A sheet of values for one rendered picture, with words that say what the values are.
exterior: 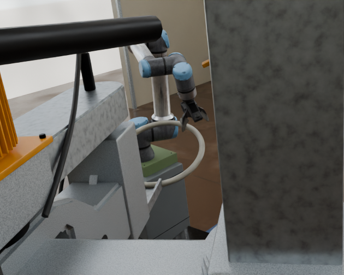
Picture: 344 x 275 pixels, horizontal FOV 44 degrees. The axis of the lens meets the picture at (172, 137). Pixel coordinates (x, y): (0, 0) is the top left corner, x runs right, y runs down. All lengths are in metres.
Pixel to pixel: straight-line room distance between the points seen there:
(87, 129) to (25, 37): 0.87
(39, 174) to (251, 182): 0.51
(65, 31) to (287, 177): 0.42
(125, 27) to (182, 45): 8.02
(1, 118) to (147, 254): 0.41
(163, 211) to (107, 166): 1.51
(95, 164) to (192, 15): 7.32
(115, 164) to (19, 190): 0.60
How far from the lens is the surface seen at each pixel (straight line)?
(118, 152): 1.47
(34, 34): 0.41
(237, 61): 0.64
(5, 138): 0.94
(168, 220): 3.03
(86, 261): 0.98
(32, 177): 0.99
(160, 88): 2.77
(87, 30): 0.45
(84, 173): 1.56
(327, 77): 0.65
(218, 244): 0.84
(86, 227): 1.28
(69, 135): 1.14
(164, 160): 2.93
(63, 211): 1.16
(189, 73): 2.05
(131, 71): 7.68
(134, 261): 0.94
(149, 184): 2.12
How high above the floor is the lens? 2.03
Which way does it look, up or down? 20 degrees down
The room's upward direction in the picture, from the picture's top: 8 degrees counter-clockwise
